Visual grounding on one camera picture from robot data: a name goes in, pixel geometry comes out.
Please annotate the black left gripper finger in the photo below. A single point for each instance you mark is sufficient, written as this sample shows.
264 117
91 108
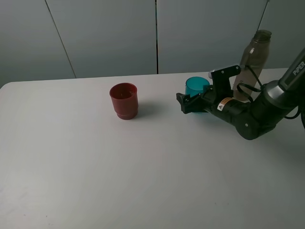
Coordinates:
195 104

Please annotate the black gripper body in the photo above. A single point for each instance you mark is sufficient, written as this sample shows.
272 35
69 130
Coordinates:
221 104

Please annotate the teal translucent plastic cup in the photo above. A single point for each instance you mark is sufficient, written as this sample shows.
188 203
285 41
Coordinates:
196 85

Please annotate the smoky translucent water bottle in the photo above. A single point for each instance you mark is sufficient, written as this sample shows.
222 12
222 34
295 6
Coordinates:
253 61

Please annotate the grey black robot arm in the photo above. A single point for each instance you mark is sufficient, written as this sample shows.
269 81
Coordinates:
266 106

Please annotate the red plastic cup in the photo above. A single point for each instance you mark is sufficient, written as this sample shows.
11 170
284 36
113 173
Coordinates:
125 100

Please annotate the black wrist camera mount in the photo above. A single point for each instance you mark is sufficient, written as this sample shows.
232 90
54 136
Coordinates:
221 80

